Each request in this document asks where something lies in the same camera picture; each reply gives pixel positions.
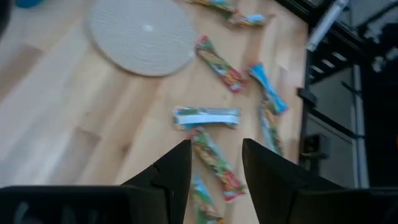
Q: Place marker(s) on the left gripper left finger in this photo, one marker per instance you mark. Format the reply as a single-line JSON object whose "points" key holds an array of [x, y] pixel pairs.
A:
{"points": [[174, 180]]}

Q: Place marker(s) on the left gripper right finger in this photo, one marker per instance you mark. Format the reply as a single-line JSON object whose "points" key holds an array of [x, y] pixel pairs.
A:
{"points": [[267, 177]]}

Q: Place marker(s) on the orange green Chewy granola bar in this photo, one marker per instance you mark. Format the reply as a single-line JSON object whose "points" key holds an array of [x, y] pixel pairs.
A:
{"points": [[271, 133]]}

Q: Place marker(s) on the granola bar with nutrition label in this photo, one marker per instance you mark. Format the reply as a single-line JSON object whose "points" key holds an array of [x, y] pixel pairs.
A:
{"points": [[217, 161]]}

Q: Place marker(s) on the granola bar with white seam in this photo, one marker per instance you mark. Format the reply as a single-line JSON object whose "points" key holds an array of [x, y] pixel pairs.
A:
{"points": [[206, 119]]}

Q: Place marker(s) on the chocolate chip granola bar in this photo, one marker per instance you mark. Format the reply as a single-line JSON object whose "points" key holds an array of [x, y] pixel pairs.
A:
{"points": [[269, 88]]}

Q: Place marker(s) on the red-ended granola bar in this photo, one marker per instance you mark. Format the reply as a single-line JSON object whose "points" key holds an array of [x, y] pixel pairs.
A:
{"points": [[219, 63]]}

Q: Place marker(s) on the round woven beige mat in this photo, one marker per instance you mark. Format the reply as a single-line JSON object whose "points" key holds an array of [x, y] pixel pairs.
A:
{"points": [[140, 37]]}

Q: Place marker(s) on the white tube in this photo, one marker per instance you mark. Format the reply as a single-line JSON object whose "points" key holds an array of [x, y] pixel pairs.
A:
{"points": [[326, 21]]}

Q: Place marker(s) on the blue plastic bin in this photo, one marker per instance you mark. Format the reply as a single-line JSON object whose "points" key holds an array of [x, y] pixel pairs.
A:
{"points": [[29, 3]]}

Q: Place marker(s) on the small black mount box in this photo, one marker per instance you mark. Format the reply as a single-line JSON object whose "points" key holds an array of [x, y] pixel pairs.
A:
{"points": [[314, 146]]}

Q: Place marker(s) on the black table frame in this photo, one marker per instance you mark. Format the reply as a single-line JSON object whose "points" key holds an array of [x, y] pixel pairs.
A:
{"points": [[348, 46]]}

